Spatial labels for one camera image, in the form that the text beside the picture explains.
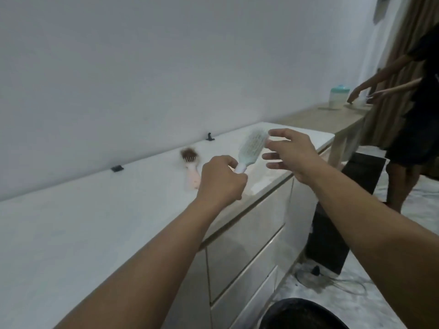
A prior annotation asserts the person's left hand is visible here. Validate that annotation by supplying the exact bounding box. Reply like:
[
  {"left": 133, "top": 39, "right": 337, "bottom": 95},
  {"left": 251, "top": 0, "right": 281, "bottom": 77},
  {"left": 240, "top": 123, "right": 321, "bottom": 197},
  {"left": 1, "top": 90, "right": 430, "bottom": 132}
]
[{"left": 196, "top": 155, "right": 248, "bottom": 211}]

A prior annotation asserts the person's right hand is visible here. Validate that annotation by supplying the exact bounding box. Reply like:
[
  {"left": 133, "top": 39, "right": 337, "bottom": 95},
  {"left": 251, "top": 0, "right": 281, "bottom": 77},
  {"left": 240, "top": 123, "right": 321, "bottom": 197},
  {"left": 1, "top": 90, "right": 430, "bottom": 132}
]
[{"left": 262, "top": 128, "right": 325, "bottom": 185}]

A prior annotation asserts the pink hairbrush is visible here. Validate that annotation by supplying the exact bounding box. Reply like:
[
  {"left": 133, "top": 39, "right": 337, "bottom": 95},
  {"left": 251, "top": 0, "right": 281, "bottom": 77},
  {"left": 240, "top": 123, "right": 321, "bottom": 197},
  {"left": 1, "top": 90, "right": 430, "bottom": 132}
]
[{"left": 181, "top": 148, "right": 202, "bottom": 190}]

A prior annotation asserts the small brown hair clump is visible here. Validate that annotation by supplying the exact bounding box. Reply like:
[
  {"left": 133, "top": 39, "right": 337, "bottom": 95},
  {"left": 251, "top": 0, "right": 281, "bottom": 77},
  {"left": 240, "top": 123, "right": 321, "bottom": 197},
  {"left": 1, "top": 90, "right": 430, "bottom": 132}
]
[{"left": 180, "top": 148, "right": 199, "bottom": 164}]

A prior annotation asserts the light blue hairbrush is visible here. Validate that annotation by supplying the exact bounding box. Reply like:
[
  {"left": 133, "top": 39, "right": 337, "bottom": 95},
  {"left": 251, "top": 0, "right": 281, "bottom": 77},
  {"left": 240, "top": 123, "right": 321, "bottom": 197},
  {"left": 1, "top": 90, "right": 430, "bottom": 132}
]
[{"left": 234, "top": 128, "right": 270, "bottom": 175}]

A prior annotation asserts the black mesh waste basket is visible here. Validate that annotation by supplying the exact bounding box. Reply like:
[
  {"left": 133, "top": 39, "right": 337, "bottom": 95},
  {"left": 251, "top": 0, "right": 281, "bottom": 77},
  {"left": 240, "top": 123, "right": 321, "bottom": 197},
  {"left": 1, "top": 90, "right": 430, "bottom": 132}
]
[{"left": 257, "top": 297, "right": 350, "bottom": 329}]

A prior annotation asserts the person's left forearm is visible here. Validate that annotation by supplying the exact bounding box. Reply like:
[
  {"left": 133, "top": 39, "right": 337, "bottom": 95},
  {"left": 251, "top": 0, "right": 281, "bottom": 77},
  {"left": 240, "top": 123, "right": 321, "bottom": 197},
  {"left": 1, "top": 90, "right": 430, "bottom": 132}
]
[{"left": 53, "top": 198, "right": 213, "bottom": 329}]

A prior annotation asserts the person's right forearm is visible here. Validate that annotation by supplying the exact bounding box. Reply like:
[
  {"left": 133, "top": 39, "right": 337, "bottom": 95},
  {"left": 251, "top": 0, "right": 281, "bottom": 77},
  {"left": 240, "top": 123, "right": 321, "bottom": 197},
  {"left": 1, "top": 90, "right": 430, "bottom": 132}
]
[{"left": 308, "top": 164, "right": 439, "bottom": 329}]

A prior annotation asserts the light wooden side table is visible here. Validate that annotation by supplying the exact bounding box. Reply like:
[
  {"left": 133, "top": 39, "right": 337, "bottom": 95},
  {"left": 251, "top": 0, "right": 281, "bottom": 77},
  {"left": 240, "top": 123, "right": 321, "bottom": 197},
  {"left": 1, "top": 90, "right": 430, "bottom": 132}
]
[{"left": 274, "top": 102, "right": 373, "bottom": 169}]

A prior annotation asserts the black speaker box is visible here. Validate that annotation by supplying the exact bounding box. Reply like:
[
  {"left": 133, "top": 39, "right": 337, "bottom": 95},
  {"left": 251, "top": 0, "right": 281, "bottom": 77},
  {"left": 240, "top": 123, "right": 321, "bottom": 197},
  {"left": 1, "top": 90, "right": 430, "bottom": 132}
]
[{"left": 305, "top": 152, "right": 387, "bottom": 276}]

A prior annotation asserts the clear container teal lid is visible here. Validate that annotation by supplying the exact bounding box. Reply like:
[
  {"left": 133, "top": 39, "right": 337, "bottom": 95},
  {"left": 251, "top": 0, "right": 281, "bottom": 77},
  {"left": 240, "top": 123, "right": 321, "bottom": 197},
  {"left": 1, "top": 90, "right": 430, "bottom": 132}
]
[{"left": 328, "top": 85, "right": 351, "bottom": 111}]

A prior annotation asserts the brown curtain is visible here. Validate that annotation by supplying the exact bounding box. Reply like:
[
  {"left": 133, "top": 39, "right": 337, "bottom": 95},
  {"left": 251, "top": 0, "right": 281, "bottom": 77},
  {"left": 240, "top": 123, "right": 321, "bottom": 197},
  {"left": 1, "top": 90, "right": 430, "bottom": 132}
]
[{"left": 360, "top": 0, "right": 439, "bottom": 179}]

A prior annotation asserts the white drawer cabinet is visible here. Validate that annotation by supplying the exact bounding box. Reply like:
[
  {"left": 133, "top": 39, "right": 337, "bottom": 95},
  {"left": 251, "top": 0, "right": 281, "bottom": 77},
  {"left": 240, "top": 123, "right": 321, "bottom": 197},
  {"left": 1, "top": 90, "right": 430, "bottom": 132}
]
[{"left": 0, "top": 121, "right": 335, "bottom": 329}]

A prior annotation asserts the white floor cable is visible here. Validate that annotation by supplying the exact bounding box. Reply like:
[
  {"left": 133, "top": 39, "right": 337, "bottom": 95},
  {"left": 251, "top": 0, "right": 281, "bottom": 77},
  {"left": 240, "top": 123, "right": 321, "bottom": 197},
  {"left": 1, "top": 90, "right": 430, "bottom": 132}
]
[{"left": 294, "top": 263, "right": 368, "bottom": 296}]

